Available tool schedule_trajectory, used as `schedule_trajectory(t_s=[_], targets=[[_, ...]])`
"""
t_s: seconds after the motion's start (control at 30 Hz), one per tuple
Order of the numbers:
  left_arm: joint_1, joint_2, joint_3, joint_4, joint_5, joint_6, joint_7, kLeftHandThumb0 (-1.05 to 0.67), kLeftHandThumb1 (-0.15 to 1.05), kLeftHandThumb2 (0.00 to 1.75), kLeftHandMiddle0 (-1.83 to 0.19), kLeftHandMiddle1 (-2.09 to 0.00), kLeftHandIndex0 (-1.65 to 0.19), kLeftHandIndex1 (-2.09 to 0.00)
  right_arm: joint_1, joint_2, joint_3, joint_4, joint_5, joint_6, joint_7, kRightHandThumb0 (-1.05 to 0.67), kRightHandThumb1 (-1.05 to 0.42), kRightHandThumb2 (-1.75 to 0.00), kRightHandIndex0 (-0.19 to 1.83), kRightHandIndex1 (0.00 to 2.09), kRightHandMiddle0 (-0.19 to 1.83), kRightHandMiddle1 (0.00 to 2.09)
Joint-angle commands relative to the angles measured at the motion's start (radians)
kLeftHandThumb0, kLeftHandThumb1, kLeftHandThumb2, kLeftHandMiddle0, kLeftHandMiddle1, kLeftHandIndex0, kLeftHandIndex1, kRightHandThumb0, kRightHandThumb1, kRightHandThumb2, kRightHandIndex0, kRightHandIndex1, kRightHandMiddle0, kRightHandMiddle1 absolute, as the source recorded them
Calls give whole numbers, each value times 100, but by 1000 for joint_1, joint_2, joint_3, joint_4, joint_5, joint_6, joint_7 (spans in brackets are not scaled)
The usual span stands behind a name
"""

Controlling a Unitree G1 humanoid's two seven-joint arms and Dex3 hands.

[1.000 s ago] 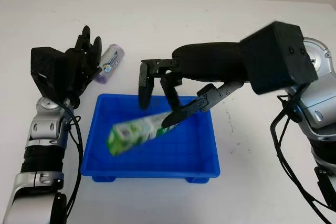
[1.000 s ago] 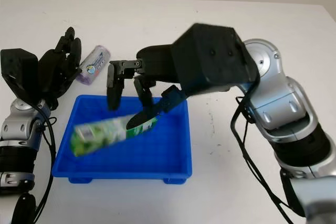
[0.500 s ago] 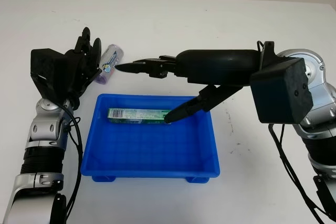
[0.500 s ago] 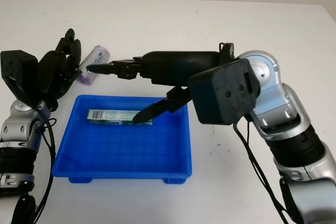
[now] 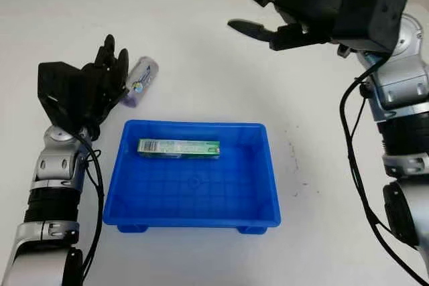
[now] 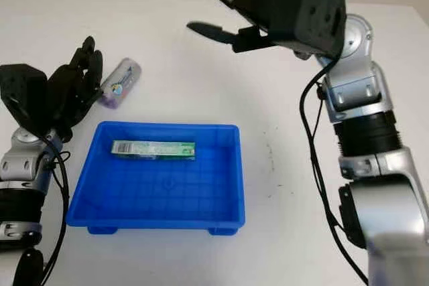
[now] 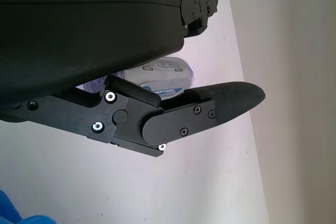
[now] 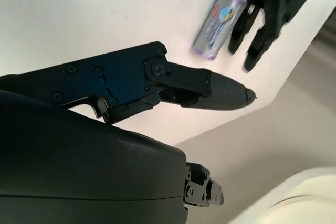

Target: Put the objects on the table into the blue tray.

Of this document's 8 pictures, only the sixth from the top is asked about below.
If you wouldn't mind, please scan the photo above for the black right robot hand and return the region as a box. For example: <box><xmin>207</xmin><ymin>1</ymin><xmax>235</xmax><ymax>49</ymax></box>
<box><xmin>176</xmin><ymin>0</ymin><xmax>302</xmax><ymax>54</ymax></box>

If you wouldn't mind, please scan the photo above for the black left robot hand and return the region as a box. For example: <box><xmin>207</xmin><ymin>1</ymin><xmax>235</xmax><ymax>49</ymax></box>
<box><xmin>46</xmin><ymin>35</ymin><xmax>105</xmax><ymax>140</ymax></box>

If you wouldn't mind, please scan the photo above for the purple garbage bag roll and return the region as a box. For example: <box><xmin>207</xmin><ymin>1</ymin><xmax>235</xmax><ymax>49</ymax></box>
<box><xmin>99</xmin><ymin>58</ymin><xmax>143</xmax><ymax>111</ymax></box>

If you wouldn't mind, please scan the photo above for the green toothpaste box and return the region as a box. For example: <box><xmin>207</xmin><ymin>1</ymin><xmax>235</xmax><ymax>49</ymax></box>
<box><xmin>110</xmin><ymin>139</ymin><xmax>197</xmax><ymax>162</ymax></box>

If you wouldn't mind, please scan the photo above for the blue plastic tray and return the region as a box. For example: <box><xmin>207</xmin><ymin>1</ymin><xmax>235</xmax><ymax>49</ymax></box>
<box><xmin>66</xmin><ymin>121</ymin><xmax>247</xmax><ymax>236</ymax></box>

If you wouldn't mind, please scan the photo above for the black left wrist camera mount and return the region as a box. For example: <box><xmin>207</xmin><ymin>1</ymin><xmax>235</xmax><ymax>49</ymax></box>
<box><xmin>0</xmin><ymin>63</ymin><xmax>52</xmax><ymax>138</ymax></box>

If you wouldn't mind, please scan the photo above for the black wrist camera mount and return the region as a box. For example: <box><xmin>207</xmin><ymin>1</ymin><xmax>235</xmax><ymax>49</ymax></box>
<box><xmin>0</xmin><ymin>63</ymin><xmax>52</xmax><ymax>138</ymax></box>
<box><xmin>277</xmin><ymin>0</ymin><xmax>347</xmax><ymax>62</ymax></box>

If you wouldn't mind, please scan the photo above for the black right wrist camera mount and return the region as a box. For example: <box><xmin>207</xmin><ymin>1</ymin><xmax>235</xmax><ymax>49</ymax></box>
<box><xmin>277</xmin><ymin>0</ymin><xmax>347</xmax><ymax>62</ymax></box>

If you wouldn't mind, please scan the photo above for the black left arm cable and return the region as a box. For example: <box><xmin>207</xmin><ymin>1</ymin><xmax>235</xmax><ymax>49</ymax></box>
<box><xmin>36</xmin><ymin>137</ymin><xmax>72</xmax><ymax>286</ymax></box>

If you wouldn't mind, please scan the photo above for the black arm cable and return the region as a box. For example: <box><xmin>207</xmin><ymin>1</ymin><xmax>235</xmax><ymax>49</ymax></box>
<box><xmin>298</xmin><ymin>58</ymin><xmax>369</xmax><ymax>286</ymax></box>
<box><xmin>36</xmin><ymin>137</ymin><xmax>72</xmax><ymax>286</ymax></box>

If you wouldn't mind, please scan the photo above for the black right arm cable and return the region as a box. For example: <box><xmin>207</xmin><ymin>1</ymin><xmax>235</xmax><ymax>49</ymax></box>
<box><xmin>298</xmin><ymin>58</ymin><xmax>369</xmax><ymax>286</ymax></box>

